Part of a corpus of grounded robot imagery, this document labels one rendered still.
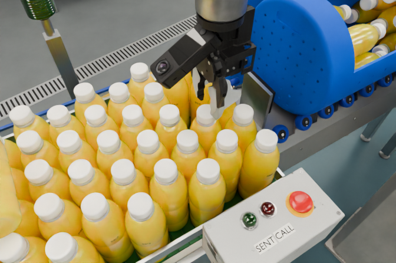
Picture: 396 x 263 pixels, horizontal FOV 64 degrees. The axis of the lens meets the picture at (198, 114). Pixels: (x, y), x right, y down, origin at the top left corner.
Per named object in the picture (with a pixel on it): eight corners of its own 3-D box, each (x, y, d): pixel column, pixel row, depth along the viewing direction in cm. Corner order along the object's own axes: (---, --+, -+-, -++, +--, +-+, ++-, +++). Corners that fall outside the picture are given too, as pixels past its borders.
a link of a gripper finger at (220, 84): (229, 109, 55) (226, 65, 49) (221, 112, 54) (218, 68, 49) (214, 97, 58) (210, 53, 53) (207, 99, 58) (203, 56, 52)
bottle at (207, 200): (189, 232, 67) (187, 191, 53) (190, 200, 72) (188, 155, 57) (223, 232, 67) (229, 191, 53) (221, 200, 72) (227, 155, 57)
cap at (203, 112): (194, 123, 63) (194, 117, 61) (198, 108, 65) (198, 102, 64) (214, 127, 62) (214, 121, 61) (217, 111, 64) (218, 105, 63)
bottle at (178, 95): (163, 115, 88) (157, 64, 73) (188, 114, 88) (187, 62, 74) (164, 136, 83) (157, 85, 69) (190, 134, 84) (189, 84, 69)
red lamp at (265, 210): (277, 212, 49) (279, 209, 48) (266, 219, 49) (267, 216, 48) (268, 200, 51) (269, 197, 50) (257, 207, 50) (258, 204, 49)
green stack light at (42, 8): (59, 15, 74) (52, -5, 70) (30, 23, 71) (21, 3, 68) (52, 2, 77) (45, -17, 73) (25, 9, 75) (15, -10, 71)
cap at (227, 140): (229, 132, 61) (230, 126, 60) (241, 146, 59) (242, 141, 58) (212, 140, 60) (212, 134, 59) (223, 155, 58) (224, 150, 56)
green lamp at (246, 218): (259, 223, 48) (260, 220, 47) (247, 230, 47) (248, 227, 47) (250, 211, 49) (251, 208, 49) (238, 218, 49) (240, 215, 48)
